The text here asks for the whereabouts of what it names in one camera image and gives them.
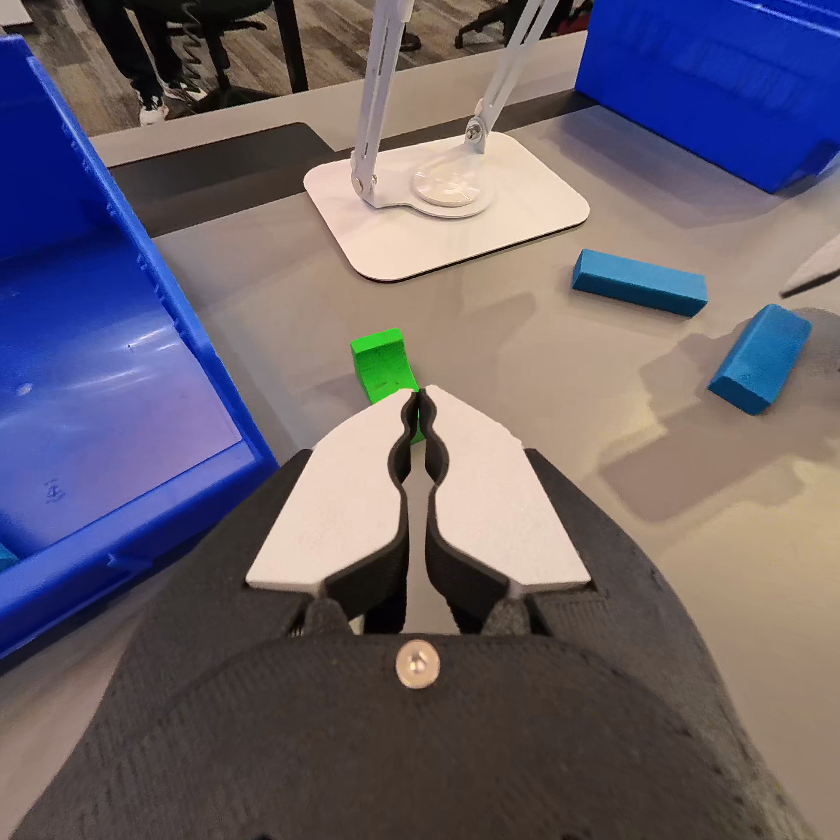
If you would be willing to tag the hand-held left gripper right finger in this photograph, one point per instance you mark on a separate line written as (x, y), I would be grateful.
(505, 512)

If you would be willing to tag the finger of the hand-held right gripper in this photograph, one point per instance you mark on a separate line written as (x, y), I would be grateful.
(817, 266)

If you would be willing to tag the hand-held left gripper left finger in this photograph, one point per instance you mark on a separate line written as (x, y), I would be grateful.
(328, 512)

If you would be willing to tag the blue wooden block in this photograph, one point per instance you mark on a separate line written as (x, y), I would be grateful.
(758, 358)
(640, 282)

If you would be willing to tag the green wooden block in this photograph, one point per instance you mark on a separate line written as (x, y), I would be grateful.
(380, 364)

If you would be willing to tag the blue plastic bin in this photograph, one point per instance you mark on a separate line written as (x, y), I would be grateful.
(709, 85)
(98, 394)

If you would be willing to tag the white document stand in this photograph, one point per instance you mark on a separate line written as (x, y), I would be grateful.
(394, 236)

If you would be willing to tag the black table leg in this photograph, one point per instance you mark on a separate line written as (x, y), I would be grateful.
(292, 46)

